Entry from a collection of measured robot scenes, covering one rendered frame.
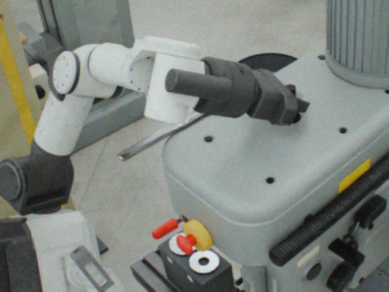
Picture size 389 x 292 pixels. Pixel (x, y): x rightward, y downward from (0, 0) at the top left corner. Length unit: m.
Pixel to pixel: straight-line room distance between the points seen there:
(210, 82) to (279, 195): 0.20
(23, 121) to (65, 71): 1.79
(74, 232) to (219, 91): 0.54
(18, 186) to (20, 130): 1.68
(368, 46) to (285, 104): 0.22
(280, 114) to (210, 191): 0.17
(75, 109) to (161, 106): 0.30
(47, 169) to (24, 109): 1.62
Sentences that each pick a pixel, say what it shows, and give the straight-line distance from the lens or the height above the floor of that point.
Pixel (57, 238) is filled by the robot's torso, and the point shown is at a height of 1.65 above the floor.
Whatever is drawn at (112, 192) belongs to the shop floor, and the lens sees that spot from 3.70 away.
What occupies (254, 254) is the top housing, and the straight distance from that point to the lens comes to 0.97.
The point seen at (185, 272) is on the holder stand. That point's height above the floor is 1.11.
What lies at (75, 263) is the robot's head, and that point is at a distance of 1.13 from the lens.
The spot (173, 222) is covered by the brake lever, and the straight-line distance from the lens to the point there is 1.12.
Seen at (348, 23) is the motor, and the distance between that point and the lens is 1.07.
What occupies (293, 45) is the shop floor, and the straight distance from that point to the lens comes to 4.87.
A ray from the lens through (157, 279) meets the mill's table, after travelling 2.01.
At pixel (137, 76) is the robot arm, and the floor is 2.02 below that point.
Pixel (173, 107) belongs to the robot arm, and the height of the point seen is 2.02.
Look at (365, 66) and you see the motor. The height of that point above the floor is 1.93.
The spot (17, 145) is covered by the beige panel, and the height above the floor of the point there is 0.84.
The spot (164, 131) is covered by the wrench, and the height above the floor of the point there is 1.90.
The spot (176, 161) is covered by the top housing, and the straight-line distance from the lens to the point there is 0.98.
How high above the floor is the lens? 2.54
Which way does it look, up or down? 37 degrees down
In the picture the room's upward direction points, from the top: 4 degrees counter-clockwise
